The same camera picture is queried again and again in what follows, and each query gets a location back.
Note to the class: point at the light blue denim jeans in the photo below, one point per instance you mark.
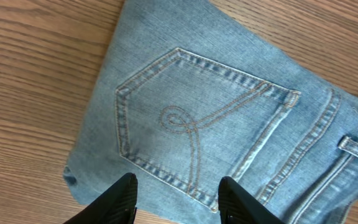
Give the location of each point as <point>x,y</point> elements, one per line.
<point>187,95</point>

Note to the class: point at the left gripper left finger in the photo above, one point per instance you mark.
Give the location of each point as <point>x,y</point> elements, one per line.
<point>117,205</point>

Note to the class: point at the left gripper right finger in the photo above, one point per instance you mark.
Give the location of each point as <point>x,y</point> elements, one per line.
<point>237,206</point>

